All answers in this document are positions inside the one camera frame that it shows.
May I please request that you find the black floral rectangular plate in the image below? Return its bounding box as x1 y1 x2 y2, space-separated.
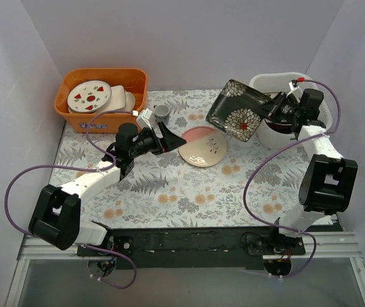
206 79 272 142

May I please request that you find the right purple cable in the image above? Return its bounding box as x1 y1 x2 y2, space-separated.
243 76 341 278

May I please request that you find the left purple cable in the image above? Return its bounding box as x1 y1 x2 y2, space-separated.
4 109 140 290

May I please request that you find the small cream plate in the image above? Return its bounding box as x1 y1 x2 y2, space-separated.
119 91 136 111

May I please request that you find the small grey white cup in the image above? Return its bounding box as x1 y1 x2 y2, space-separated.
154 105 170 125

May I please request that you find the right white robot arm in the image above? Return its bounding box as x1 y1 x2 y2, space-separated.
265 88 358 255

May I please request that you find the glossy black plate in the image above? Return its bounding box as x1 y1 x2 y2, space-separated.
265 120 292 134

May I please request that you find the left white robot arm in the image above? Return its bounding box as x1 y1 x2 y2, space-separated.
29 123 186 256

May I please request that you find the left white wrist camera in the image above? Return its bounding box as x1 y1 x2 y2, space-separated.
132 109 152 129

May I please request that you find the cream rectangular plate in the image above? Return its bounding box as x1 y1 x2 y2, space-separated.
99 85 126 113

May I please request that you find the dark plate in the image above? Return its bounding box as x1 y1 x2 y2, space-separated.
178 126 227 168

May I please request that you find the purple cable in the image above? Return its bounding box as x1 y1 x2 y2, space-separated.
243 76 341 278
4 109 140 290

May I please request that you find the round watermelon pattern plate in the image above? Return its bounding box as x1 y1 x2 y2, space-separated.
67 80 111 113

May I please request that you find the white plastic bin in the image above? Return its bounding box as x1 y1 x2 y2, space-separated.
248 72 333 150

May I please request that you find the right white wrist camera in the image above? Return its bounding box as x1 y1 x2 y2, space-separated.
286 77 305 97

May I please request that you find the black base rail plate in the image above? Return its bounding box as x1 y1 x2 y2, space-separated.
76 223 308 269

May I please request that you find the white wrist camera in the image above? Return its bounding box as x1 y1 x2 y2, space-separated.
286 77 305 97
132 109 152 129

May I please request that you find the orange plastic bin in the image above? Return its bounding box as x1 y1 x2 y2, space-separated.
54 68 148 134

